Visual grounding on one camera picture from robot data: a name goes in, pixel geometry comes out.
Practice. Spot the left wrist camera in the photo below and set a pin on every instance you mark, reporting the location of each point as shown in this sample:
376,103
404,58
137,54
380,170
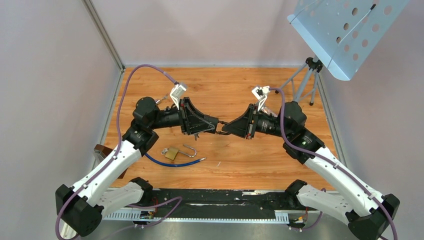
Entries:
176,93

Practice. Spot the brass padlock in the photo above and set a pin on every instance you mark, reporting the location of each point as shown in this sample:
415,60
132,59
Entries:
172,152

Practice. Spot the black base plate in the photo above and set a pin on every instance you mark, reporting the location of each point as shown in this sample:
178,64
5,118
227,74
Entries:
221,203

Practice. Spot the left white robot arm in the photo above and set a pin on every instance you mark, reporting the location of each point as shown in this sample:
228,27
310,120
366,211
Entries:
83,205

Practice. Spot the blue music stand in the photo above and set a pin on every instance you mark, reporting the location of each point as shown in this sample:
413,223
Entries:
347,38

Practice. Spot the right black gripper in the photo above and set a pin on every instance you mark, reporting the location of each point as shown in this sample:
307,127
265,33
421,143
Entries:
244,127

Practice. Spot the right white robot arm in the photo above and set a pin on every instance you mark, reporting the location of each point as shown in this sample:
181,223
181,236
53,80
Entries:
366,211

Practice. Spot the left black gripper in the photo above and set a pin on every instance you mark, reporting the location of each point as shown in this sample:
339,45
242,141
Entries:
191,120

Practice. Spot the brown wooden block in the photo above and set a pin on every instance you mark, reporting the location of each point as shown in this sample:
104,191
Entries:
100,153

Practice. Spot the small black padlock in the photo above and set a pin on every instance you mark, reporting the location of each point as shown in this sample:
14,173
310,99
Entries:
221,131

